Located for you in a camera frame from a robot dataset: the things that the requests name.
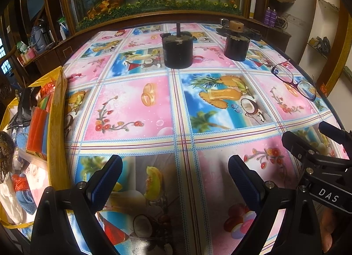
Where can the dark tool pile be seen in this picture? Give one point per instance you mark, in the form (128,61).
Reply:
(320,44)

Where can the barred window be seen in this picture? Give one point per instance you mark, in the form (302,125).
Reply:
(4,57)

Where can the small red hair clip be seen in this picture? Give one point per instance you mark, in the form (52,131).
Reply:
(118,34)

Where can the coloured sponge pack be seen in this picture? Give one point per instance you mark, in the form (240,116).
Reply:
(38,128)

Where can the blue towel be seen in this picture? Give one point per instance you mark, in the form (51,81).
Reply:
(22,139)
(27,202)

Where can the wooden cabinet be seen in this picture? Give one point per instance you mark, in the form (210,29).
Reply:
(154,16)

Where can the black cylinder motor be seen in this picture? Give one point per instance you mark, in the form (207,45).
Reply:
(177,51)

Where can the pink box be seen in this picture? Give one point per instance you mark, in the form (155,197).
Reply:
(29,56)

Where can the person's right hand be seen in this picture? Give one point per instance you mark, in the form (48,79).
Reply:
(331,230)

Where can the black packet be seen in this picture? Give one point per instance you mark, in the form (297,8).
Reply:
(26,104)

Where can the white spray bottle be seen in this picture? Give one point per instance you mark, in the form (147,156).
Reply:
(62,33)

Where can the pink tissue pack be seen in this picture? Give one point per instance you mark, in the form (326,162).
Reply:
(37,175)

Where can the purple eyeglasses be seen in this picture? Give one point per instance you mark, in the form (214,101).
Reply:
(282,71)

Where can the yellow cardboard box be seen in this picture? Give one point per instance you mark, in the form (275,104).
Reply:
(57,123)

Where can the green packet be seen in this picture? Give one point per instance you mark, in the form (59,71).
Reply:
(62,21)

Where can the purple bottle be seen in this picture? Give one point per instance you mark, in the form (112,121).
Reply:
(267,16)
(274,18)

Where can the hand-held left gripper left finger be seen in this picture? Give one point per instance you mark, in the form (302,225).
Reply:
(106,180)

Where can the white towel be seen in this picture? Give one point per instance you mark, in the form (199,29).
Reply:
(9,202)

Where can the blue thermos jug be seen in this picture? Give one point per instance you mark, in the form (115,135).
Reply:
(38,38)

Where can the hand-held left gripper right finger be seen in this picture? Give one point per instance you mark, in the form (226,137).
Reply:
(242,180)

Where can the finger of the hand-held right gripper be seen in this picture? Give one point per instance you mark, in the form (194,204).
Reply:
(295,145)
(330,128)

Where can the black motor with wooden pulley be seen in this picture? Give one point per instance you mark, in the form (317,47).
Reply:
(235,49)

